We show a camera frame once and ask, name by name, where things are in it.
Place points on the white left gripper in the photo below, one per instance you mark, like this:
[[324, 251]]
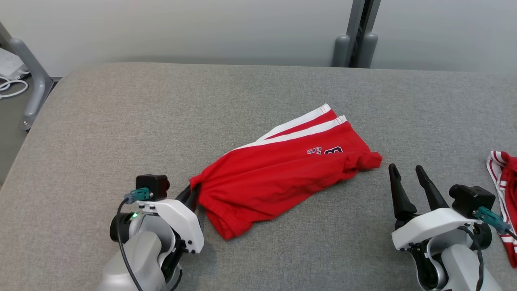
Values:
[[181, 220]]

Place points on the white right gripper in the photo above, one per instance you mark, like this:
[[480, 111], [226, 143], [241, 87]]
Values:
[[432, 226]]

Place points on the red shorts with white band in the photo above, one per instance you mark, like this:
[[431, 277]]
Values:
[[262, 182]]

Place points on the red garment with striped trim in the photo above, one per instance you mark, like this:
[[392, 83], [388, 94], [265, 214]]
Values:
[[509, 169]]

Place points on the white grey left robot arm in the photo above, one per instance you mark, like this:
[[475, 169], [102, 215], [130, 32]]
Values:
[[137, 258]]

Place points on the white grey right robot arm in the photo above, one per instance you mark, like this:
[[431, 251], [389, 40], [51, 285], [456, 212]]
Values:
[[456, 266]]

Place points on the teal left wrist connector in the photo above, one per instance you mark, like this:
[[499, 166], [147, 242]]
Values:
[[139, 195]]

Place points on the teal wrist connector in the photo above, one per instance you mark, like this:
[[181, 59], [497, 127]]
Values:
[[490, 218], [139, 195]]

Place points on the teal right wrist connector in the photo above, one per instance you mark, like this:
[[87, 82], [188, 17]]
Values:
[[490, 218]]

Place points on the grey partition foot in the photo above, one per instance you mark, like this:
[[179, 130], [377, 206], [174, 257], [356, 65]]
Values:
[[341, 50], [368, 50]]

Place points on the grey tubular partition leg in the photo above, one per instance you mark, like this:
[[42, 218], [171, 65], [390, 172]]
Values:
[[40, 85]]

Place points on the white power strip with adapter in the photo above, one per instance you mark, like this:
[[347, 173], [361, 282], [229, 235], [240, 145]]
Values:
[[10, 64]]

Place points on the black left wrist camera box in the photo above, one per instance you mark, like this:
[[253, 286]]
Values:
[[152, 186]]

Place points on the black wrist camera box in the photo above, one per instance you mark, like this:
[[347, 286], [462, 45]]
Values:
[[472, 200], [152, 186]]

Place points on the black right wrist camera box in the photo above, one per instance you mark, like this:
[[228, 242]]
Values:
[[472, 200]]

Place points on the grey partition post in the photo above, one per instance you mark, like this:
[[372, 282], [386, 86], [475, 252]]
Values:
[[357, 16]]

